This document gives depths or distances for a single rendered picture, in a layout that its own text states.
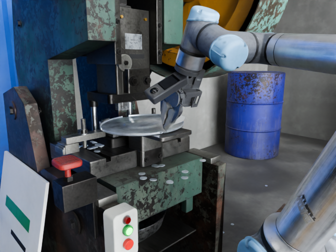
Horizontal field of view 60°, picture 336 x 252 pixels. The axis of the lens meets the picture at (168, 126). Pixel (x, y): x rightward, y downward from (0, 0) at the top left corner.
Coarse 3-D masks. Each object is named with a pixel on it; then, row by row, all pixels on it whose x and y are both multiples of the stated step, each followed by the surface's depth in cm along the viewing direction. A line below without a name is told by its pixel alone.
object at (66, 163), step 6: (60, 156) 75; (66, 156) 75; (72, 156) 75; (54, 162) 72; (60, 162) 71; (66, 162) 71; (72, 162) 71; (78, 162) 72; (60, 168) 70; (66, 168) 70; (66, 174) 73
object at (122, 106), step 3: (123, 102) 107; (126, 102) 108; (117, 105) 108; (120, 105) 108; (123, 105) 107; (126, 105) 108; (117, 108) 108; (120, 108) 108; (123, 108) 108; (126, 108) 109
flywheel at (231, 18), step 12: (192, 0) 124; (204, 0) 119; (216, 0) 115; (228, 0) 111; (240, 0) 104; (252, 0) 101; (228, 12) 112; (240, 12) 105; (252, 12) 104; (228, 24) 109; (240, 24) 105; (168, 60) 135
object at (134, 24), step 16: (128, 16) 96; (144, 16) 100; (128, 32) 97; (144, 32) 101; (128, 48) 98; (144, 48) 103; (96, 64) 104; (112, 64) 97; (128, 64) 98; (144, 64) 104; (112, 80) 98; (128, 80) 96; (144, 80) 101
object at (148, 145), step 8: (184, 128) 97; (128, 136) 101; (136, 136) 98; (144, 136) 91; (152, 136) 88; (160, 136) 87; (168, 136) 87; (176, 136) 90; (136, 144) 98; (144, 144) 97; (152, 144) 100; (160, 144) 102; (144, 152) 98; (152, 152) 100; (160, 152) 103; (144, 160) 98; (152, 160) 101; (160, 160) 104
